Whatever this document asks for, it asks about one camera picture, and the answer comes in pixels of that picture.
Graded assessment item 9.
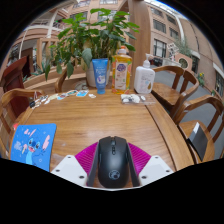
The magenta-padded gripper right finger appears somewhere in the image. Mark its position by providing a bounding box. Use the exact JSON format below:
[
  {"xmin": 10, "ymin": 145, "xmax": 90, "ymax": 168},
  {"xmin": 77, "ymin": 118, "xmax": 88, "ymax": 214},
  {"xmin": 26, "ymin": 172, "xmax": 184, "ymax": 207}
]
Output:
[{"xmin": 127, "ymin": 142, "xmax": 175, "ymax": 188}]

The blue cartoon sticker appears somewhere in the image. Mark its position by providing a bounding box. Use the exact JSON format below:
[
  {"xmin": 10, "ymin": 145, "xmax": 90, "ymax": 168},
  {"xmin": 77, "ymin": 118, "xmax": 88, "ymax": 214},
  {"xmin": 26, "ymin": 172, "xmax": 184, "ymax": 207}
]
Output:
[{"xmin": 75, "ymin": 89, "xmax": 90, "ymax": 98}]

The spiky green agave plant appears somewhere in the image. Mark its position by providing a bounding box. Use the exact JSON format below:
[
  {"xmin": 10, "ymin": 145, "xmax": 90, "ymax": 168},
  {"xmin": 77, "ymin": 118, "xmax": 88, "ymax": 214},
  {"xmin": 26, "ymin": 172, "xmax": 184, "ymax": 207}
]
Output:
[{"xmin": 31, "ymin": 64, "xmax": 45, "ymax": 76}]

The dark red wooden podium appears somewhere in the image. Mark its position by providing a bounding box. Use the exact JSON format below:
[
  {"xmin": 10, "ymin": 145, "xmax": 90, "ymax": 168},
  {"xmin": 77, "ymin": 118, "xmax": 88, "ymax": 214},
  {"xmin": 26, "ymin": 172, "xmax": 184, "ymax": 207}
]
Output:
[{"xmin": 0, "ymin": 55, "xmax": 31, "ymax": 98}]

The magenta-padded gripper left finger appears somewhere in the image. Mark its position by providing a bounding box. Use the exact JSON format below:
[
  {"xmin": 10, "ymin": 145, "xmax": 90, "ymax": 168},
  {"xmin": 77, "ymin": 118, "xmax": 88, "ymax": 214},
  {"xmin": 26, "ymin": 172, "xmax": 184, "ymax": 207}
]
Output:
[{"xmin": 50, "ymin": 141, "xmax": 101, "ymax": 188}]

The black computer mouse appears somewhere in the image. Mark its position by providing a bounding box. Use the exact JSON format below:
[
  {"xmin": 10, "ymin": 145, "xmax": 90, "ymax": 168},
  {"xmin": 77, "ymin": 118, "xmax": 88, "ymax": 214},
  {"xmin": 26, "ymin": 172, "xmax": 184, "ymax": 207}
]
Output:
[{"xmin": 97, "ymin": 135, "xmax": 130, "ymax": 190}]

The blue squeeze tube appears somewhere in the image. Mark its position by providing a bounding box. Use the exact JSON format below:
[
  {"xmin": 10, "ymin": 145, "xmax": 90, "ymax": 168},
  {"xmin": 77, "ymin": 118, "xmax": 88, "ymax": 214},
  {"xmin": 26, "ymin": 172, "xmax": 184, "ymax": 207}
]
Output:
[{"xmin": 91, "ymin": 58, "xmax": 110, "ymax": 95}]

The wooden armchair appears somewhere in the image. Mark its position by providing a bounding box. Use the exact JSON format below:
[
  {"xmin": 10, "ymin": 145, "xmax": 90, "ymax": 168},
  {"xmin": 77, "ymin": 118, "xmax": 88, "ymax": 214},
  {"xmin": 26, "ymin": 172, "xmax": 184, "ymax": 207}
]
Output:
[
  {"xmin": 173, "ymin": 94, "xmax": 224, "ymax": 164},
  {"xmin": 0, "ymin": 88, "xmax": 46, "ymax": 158},
  {"xmin": 151, "ymin": 65, "xmax": 200, "ymax": 118},
  {"xmin": 54, "ymin": 66, "xmax": 88, "ymax": 94}
]

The orange dish soap bottle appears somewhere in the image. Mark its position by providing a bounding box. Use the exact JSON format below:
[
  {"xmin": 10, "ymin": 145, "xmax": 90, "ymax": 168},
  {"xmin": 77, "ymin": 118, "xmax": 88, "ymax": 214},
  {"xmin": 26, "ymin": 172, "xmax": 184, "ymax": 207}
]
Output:
[{"xmin": 111, "ymin": 45, "xmax": 133, "ymax": 95}]

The green plant in white pot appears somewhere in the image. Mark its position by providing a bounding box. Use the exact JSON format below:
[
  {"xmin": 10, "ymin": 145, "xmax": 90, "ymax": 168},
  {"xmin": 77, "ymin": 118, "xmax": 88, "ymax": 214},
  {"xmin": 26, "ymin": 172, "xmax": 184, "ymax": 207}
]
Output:
[{"xmin": 43, "ymin": 8, "xmax": 141, "ymax": 88}]

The white sculpture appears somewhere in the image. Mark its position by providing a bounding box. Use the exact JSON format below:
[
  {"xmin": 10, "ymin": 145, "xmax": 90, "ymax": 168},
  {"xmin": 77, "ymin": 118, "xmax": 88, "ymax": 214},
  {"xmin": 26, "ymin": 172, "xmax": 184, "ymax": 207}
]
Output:
[{"xmin": 168, "ymin": 43, "xmax": 180, "ymax": 61}]

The black box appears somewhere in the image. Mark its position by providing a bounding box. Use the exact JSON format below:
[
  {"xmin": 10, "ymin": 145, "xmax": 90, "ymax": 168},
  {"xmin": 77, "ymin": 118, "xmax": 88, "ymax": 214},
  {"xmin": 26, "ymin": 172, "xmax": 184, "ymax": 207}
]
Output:
[{"xmin": 188, "ymin": 122, "xmax": 209, "ymax": 162}]

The white pump bottle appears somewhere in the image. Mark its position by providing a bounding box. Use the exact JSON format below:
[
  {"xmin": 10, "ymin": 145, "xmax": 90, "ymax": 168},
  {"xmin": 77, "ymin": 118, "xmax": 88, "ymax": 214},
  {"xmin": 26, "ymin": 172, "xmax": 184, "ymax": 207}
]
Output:
[{"xmin": 133, "ymin": 53, "xmax": 156, "ymax": 95}]

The blue cartoon mouse pad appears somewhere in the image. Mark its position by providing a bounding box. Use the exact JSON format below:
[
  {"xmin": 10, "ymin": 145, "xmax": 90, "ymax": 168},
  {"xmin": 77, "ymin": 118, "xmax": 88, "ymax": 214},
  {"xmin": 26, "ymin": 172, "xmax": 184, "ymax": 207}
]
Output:
[{"xmin": 9, "ymin": 123, "xmax": 58, "ymax": 173}]

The clear plastic packet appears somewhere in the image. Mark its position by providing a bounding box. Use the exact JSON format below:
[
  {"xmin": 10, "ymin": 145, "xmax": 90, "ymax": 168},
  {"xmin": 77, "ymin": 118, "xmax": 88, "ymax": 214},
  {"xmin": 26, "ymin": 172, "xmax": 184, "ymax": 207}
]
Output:
[{"xmin": 119, "ymin": 93, "xmax": 156, "ymax": 106}]

